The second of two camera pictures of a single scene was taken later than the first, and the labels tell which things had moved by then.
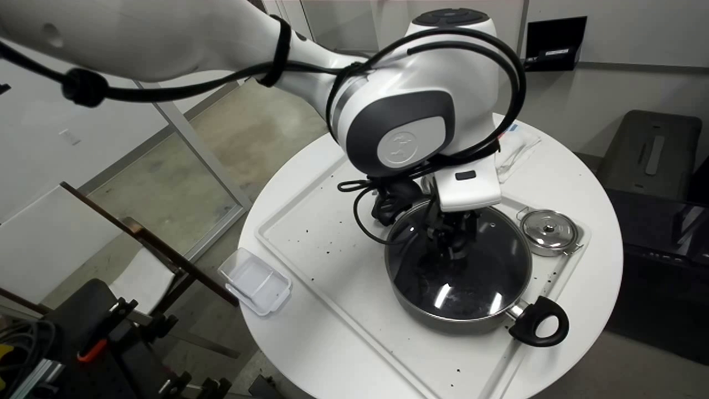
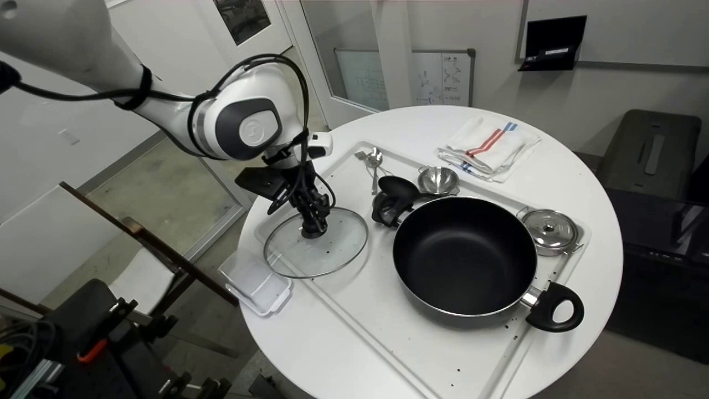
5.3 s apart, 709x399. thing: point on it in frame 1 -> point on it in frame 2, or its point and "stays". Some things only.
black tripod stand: x=100 y=341 stays
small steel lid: x=551 y=233 stays
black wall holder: x=554 y=45 stays
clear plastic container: x=253 y=283 stays
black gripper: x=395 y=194 -> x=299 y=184
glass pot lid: x=486 y=280 -> x=299 y=256
